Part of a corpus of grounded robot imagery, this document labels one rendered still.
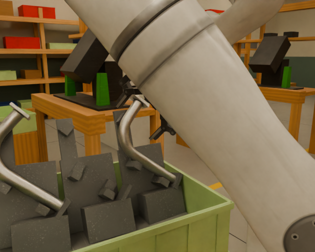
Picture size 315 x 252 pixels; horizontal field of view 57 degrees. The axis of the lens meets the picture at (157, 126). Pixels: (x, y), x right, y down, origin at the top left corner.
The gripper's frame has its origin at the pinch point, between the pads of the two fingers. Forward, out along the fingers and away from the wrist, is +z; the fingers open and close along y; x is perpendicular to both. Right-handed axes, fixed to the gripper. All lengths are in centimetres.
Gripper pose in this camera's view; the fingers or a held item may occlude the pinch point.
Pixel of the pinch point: (136, 120)
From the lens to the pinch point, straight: 59.4
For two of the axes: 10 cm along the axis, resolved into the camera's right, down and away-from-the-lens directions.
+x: -3.8, 3.7, -8.5
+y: -7.2, -7.0, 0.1
